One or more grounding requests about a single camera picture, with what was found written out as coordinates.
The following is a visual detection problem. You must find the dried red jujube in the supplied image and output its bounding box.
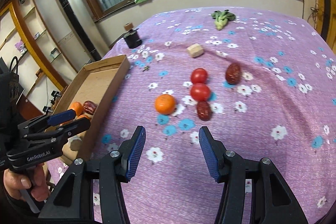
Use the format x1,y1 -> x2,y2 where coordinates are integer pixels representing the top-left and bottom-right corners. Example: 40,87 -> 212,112
83,101 -> 97,115
197,101 -> 212,121
225,63 -> 242,85

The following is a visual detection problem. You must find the orange tangerine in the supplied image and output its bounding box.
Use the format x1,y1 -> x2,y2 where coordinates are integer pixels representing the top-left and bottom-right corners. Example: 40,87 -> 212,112
76,114 -> 91,120
154,94 -> 175,115
68,101 -> 84,117

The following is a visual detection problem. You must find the red cherry tomato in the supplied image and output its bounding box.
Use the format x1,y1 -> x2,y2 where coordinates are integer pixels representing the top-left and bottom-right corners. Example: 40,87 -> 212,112
190,83 -> 211,102
190,68 -> 208,84

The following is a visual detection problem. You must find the beige cork piece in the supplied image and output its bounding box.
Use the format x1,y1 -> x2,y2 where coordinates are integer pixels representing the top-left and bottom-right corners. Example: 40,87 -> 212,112
187,43 -> 204,58

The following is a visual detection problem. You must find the person's left hand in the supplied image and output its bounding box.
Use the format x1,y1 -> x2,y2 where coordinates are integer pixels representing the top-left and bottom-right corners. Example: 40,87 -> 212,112
3,163 -> 50,202

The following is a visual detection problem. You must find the shallow cardboard box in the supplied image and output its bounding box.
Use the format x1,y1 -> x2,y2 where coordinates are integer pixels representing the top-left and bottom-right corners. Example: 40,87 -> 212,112
54,55 -> 130,165

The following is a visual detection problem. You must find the purple plush toy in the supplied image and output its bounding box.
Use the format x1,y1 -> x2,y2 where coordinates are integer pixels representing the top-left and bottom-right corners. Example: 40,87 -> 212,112
15,40 -> 27,55

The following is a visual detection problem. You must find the white standing air conditioner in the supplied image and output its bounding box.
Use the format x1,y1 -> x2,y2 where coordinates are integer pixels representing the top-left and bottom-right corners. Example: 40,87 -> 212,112
55,0 -> 109,61

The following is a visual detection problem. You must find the black cylindrical holder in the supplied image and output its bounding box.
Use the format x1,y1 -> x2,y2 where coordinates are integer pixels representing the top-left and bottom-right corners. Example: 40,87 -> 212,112
123,29 -> 142,49

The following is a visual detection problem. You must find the brown tape roll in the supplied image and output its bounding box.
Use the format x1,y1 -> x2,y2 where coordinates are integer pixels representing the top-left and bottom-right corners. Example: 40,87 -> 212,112
123,22 -> 134,32

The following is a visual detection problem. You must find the purple floral tablecloth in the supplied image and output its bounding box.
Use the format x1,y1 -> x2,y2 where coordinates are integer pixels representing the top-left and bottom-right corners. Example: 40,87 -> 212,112
91,7 -> 335,223

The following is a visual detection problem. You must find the green leafy vegetable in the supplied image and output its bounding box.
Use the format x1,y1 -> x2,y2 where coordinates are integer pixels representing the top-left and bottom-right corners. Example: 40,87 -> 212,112
211,10 -> 236,31

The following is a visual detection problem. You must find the golden wooden door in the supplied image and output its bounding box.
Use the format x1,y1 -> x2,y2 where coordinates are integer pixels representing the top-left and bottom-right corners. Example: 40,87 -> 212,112
315,0 -> 335,53

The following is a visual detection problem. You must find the white wall shelf unit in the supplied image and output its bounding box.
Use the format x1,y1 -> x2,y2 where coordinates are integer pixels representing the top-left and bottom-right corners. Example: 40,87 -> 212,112
1,0 -> 77,111

